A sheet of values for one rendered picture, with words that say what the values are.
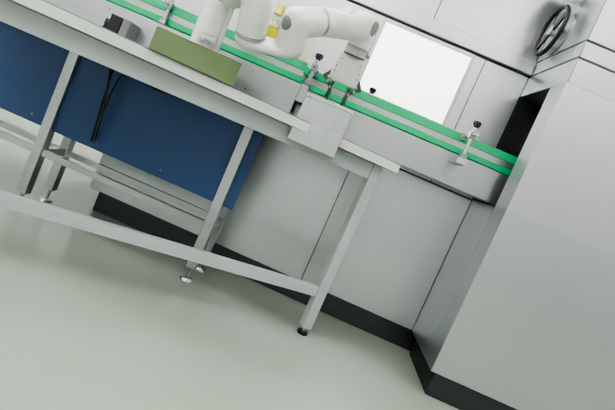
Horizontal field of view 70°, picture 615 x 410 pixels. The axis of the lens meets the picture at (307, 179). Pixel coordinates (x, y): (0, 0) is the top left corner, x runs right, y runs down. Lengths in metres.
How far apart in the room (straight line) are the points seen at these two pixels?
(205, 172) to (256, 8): 0.74
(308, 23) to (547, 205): 1.06
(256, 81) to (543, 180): 1.10
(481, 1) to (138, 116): 1.52
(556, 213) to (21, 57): 2.10
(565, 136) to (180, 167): 1.41
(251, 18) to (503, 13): 1.27
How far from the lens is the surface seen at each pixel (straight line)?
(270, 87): 1.69
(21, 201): 1.52
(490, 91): 2.10
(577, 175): 1.81
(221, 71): 1.39
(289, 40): 1.26
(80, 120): 1.95
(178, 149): 1.78
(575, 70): 1.82
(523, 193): 1.73
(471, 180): 1.84
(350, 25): 1.35
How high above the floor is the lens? 0.67
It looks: 4 degrees down
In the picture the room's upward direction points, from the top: 23 degrees clockwise
